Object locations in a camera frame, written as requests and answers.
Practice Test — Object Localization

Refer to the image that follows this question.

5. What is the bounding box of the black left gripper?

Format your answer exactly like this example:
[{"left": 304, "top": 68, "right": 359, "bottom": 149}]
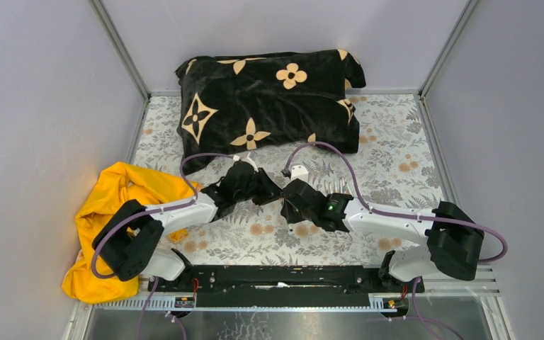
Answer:
[{"left": 233, "top": 168, "right": 282, "bottom": 206}]

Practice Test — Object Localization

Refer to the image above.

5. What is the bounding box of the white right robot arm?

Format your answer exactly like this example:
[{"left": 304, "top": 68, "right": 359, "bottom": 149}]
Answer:
[{"left": 281, "top": 179, "right": 484, "bottom": 292}]

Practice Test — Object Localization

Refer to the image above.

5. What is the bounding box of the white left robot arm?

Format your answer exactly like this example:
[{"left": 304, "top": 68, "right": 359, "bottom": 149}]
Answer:
[{"left": 91, "top": 160, "right": 282, "bottom": 291}]

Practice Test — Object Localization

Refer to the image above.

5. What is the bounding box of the black floral pillow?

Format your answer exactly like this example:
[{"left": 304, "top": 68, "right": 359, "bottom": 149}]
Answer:
[{"left": 175, "top": 49, "right": 366, "bottom": 174}]

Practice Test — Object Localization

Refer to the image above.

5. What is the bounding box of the yellow cloth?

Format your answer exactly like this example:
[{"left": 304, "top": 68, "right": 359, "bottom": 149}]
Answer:
[{"left": 62, "top": 162, "right": 193, "bottom": 304}]

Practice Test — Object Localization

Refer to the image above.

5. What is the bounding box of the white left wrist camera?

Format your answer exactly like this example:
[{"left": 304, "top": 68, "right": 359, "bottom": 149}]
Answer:
[{"left": 232, "top": 154, "right": 259, "bottom": 173}]

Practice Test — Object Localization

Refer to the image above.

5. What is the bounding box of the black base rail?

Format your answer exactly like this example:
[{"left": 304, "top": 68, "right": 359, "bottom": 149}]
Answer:
[{"left": 148, "top": 265, "right": 425, "bottom": 308}]

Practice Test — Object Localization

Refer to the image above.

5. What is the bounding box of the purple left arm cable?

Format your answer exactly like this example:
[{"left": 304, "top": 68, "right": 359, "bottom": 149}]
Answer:
[{"left": 91, "top": 152, "right": 235, "bottom": 340}]

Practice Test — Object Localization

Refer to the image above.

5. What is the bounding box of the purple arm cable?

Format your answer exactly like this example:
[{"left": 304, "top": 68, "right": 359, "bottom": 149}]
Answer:
[
  {"left": 91, "top": 152, "right": 235, "bottom": 340},
  {"left": 282, "top": 141, "right": 509, "bottom": 340}
]

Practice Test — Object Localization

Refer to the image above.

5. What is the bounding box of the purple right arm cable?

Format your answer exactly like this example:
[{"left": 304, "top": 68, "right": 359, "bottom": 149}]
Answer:
[{"left": 282, "top": 141, "right": 509, "bottom": 340}]

